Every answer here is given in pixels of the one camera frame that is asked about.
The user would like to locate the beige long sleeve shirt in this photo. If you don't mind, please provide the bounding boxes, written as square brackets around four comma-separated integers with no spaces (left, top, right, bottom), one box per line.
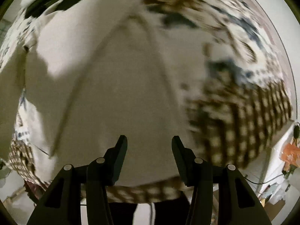
[1,0,209,186]

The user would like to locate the operator black trousers legs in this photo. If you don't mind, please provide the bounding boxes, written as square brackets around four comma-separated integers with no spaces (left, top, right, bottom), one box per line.
[109,195,190,224]

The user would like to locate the floral bed quilt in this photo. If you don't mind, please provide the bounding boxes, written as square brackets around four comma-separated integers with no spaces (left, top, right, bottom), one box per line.
[5,0,292,204]

